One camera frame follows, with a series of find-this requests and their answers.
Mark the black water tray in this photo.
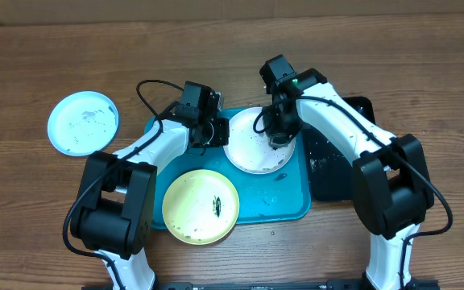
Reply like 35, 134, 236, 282
302, 96, 378, 202

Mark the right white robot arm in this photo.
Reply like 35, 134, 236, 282
258, 64, 434, 289

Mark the yellow plate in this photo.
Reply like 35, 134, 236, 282
162, 169, 240, 245

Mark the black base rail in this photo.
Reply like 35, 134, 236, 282
81, 279, 441, 290

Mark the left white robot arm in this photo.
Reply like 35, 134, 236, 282
62, 101, 229, 289

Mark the light blue plate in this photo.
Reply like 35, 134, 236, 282
47, 91, 119, 157

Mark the pink speckled plate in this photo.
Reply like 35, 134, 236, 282
224, 107, 296, 174

